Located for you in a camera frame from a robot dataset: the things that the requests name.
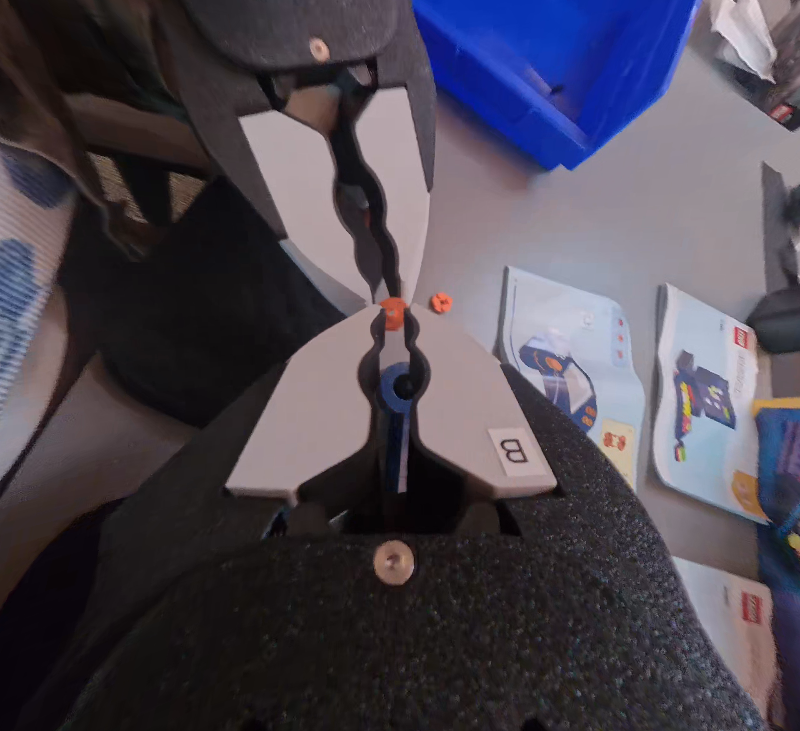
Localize white blue patterned clothing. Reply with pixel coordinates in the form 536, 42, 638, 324
0, 142, 79, 478

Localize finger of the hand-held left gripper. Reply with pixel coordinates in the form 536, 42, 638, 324
239, 108, 402, 308
352, 86, 432, 300

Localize instruction booklet arcade cover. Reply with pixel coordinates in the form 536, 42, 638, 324
652, 283, 770, 522

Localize white instruction booklet red logo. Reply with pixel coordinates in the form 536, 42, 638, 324
672, 556, 779, 726

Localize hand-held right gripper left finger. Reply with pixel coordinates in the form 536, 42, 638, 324
225, 305, 383, 507

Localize small dark box red logo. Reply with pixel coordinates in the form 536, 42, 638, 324
764, 95, 800, 133

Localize open instruction booklet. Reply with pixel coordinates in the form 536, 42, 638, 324
497, 265, 648, 491

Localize dark cloth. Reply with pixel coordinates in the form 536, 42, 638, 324
59, 178, 349, 430

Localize clear plastic bag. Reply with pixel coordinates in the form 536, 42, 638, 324
711, 0, 781, 83

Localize blue plastic bolt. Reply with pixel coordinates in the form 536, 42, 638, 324
378, 361, 415, 416

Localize black textured case half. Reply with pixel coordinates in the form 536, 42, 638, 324
760, 161, 800, 295
745, 289, 800, 355

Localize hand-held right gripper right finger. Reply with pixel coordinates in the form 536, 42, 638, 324
403, 303, 558, 501

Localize blue toy box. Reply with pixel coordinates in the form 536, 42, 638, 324
753, 398, 800, 619

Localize blue plastic bin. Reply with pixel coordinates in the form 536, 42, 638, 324
397, 0, 723, 172

